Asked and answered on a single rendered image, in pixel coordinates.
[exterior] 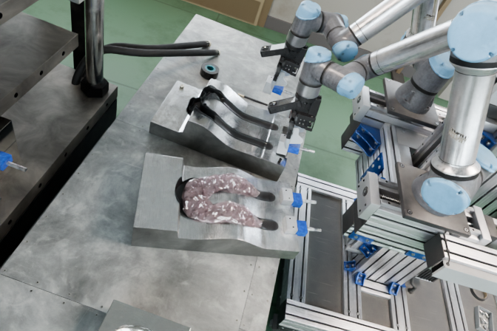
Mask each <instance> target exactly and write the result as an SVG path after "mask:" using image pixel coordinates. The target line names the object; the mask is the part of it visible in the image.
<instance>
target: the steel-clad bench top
mask: <svg viewBox="0 0 497 331"><path fill-rule="evenodd" d="M193 41H211V43H212V45H211V46H210V47H202V48H194V49H188V50H220V55H219V56H184V57H163V58H162V59H161V60H160V62H159V63H158V65H157V66H156V67H155V68H154V70H153V71H152V72H151V74H150V75H149V77H148V78H147V79H146V80H145V81H144V82H143V84H142V85H141V87H140V88H139V90H138V91H137V92H136V93H135V94H134V96H133V97H132V99H131V100H130V101H129V102H128V104H127V105H126V106H125V107H124V109H123V110H122V112H121V113H120V114H119V116H117V118H116V119H115V121H114V122H113V123H112V125H111V126H110V127H109V128H108V129H107V131H106V132H105V134H104V135H103V137H102V138H101V139H100V140H99V141H98V143H97V144H96V145H95V147H94V148H93V149H92V151H91V152H90V153H89V154H88V156H87V157H86V159H85V160H84V161H83V162H82V164H81V165H80V166H79V167H78V169H77V170H76V171H75V173H74V174H73V175H72V176H71V178H70V179H69V180H68V182H67V183H66V185H65V186H64V187H63V188H62V189H61V191H60V192H59V193H58V195H57V196H56V198H55V199H54V200H53V201H52V202H51V204H50V205H49V207H48V208H47V209H46V211H45V212H44V213H43V214H42V215H41V217H40V218H39V220H38V221H37V223H35V224H34V226H33V227H32V229H31V230H30V232H29V233H28V234H27V235H26V236H25V238H24V239H23V240H22V242H21V243H20V245H19V246H18V247H17V248H16V249H15V251H14V252H13V254H12V255H11V256H10V258H9V259H8V260H7V261H6V262H5V264H4V265H3V267H2V268H1V269H0V331H98V329H99V327H100V325H101V323H102V321H103V320H104V318H105V316H106V314H107V312H108V310H109V308H110V306H111V304H112V302H113V300H114V299H115V300H117V301H121V302H123V303H125V304H128V305H131V306H133V307H137V308H139V309H141V310H145V311H147V312H149V313H153V314H155V315H159V316H160V317H163V318H166V319H169V320H171V321H174V322H177V323H179V324H182V325H185V326H187V327H191V329H190V331H238V330H239V331H266V325H267V320H268V314H269V310H270V306H271V300H272V296H273V292H274V285H275V281H276V277H277V271H278V267H279V263H280V259H278V258H269V257H260V256H244V255H234V254H225V253H208V252H199V251H190V250H173V249H164V248H147V247H138V246H131V241H132V231H133V225H134V221H135V212H136V208H137V203H138V195H139V190H140V185H141V177H142V172H143V164H144V159H145V154H146V153H149V154H159V155H164V156H170V157H179V158H183V165H184V166H189V167H195V168H215V167H229V168H238V169H240V170H242V171H244V172H246V173H247V174H250V175H251V176H253V177H256V178H258V179H261V180H270V179H267V178H265V177H262V176H260V175H258V174H254V173H252V172H250V171H247V170H245V169H242V168H239V167H237V166H235V165H231V164H229V163H226V162H223V161H222V160H218V159H216V158H213V157H210V156H208V155H206V154H203V153H200V152H199V151H195V150H193V149H190V148H187V147H185V146H182V145H180V144H177V143H174V142H172V141H170V140H167V139H164V138H162V137H159V136H157V135H154V134H151V133H149V127H150V121H151V120H152V118H153V117H154V116H155V114H156V112H157V111H158V110H159V108H160V106H161V104H162V103H163V102H164V100H165V99H166V97H167V95H168V94H169V93H170V91H171V90H172V88H173V86H174V85H175V84H176V82H177V81H180V82H182V83H185V84H188V85H190V86H193V87H195V88H198V89H201V90H203V88H205V87H206V86H207V85H208V83H209V81H210V80H207V79H205V78H203V77H202V76H201V75H200V69H201V66H202V64H204V63H213V64H215V65H217V66H218V68H219V73H218V76H217V78H216V79H215V80H217V81H221V82H223V83H224V84H226V85H227V86H229V87H230V88H231V89H232V90H233V91H234V92H235V93H236V94H237V95H238V93H239V94H241V95H245V96H247V97H250V98H253V99H255V100H258V101H261V102H264V103H267V104H269V103H270V102H272V101H276V100H282V99H285V98H290V97H293V96H292V95H289V94H287V93H284V92H282V94H281V95H278V94H275V93H273V92H272V93H271V94H270V95H269V94H267V93H264V92H263V87H264V86H265V83H266V80H267V78H268V76H269V75H270V76H273V77H274V73H275V71H276V69H277V64H278V62H279V59H280V55H275V56H269V57H264V58H262V57H261V54H260V50H261V48H262V47H264V46H269V45H273V44H270V43H268V42H266V41H263V40H260V39H258V38H255V37H253V36H251V35H248V34H245V33H242V32H240V31H238V30H235V29H233V28H230V27H227V26H226V25H223V24H220V23H217V22H216V21H212V20H210V19H208V18H205V17H202V16H199V15H198V14H196V15H195V17H194V18H193V19H192V20H191V21H190V23H189V24H188V26H187V27H186V28H185V30H184V31H183V32H182V33H181V34H180V36H179V37H178V39H177V40H176V41H175V43H184V42H193ZM175 43H174V44H175ZM301 155H302V151H301V150H299V153H298V154H293V153H290V152H288V156H287V158H288V159H287V162H286V165H285V169H284V170H283V172H282V174H281V175H280V178H279V179H278V182H286V183H290V188H291V189H292V192H294V188H295V184H296V180H297V174H298V170H299V166H300V159H301ZM270 181H273V180H270ZM84 305H85V306H84Z"/></svg>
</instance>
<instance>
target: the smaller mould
mask: <svg viewBox="0 0 497 331"><path fill-rule="evenodd" d="M190 329H191V327H187V326H185V325H182V324H179V323H177V322H174V321H171V320H169V319H166V318H163V317H160V316H159V315H155V314H153V313H149V312H147V311H145V310H141V309H139V308H137V307H133V306H131V305H128V304H125V303H123V302H121V301H117V300H115V299H114V300H113V302H112V304H111V306H110V308H109V310H108V312H107V314H106V316H105V318H104V320H103V321H102V323H101V325H100V327H99V329H98V331H190Z"/></svg>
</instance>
